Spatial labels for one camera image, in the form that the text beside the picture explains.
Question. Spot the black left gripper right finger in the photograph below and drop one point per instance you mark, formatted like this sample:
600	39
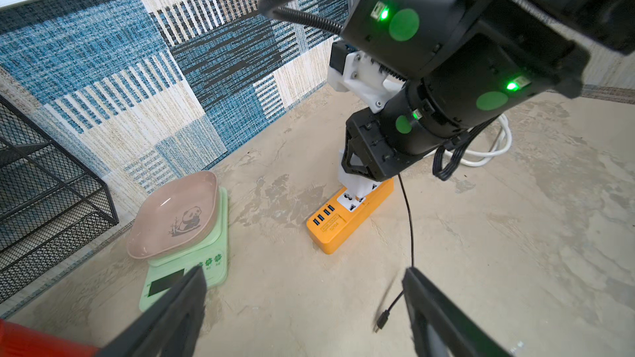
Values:
439	327

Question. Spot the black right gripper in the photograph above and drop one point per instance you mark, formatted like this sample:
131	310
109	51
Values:
367	152

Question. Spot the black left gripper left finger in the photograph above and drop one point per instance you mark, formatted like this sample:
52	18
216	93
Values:
170	327

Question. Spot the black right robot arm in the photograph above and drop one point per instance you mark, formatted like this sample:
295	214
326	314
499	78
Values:
440	71

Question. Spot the green electronic kitchen scale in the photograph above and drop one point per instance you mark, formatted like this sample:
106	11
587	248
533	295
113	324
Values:
211	254

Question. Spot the orange power strip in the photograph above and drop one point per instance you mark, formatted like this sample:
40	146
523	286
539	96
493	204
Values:
335	221

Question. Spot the pink bowl with panda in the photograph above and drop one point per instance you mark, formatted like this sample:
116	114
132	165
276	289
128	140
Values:
176	216

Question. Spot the red pen holder cup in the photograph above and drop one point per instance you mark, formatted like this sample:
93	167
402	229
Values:
17	340

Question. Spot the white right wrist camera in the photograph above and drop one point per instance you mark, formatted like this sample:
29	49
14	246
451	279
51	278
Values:
351	70

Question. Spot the black wire mesh shelf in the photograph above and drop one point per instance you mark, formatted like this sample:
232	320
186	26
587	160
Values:
51	204

